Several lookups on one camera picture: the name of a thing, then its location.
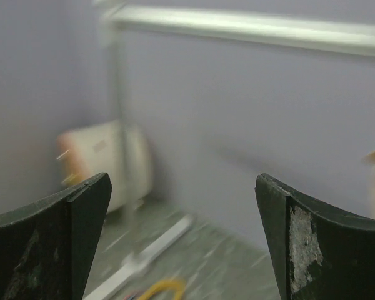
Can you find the beige drum with orange face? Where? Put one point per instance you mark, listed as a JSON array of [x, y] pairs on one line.
[[95, 149]]

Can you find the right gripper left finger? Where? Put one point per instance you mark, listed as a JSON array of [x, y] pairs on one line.
[[47, 247]]

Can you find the white clothes rack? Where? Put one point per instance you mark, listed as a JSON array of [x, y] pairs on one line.
[[218, 123]]

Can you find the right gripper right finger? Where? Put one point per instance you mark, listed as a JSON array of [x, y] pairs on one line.
[[318, 251]]

